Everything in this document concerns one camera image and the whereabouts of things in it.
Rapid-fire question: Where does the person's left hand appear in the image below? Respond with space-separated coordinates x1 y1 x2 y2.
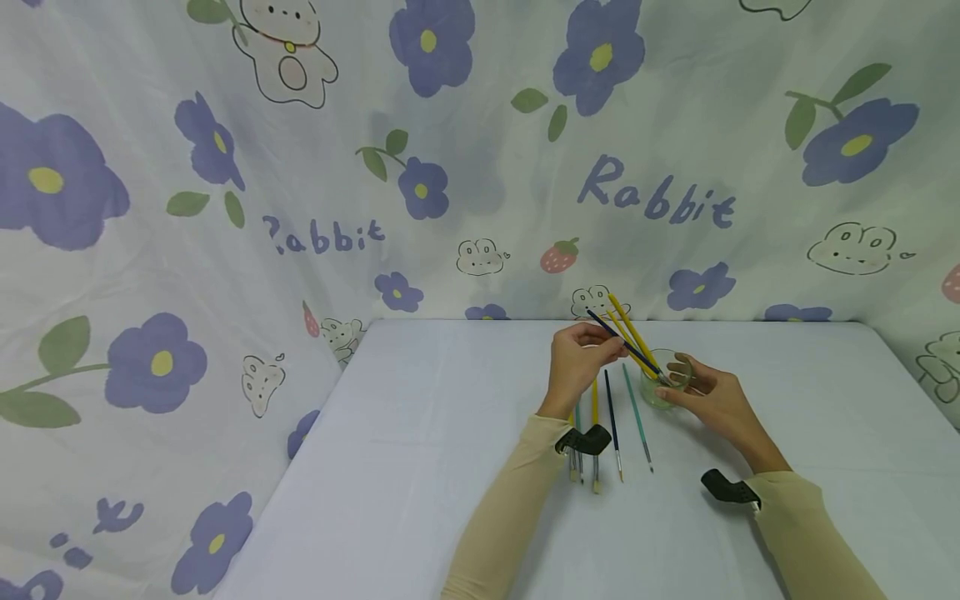
537 321 628 420

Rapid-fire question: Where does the person's right hand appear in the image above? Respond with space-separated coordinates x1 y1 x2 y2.
655 353 792 474

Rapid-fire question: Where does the clear glass cup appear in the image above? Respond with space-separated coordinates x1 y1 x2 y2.
638 348 696 411

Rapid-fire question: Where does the dark blue paint brush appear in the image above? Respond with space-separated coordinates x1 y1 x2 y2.
603 369 624 483
586 310 671 386

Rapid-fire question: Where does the black wrist band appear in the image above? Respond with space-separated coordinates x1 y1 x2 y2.
700 468 763 512
555 424 613 457

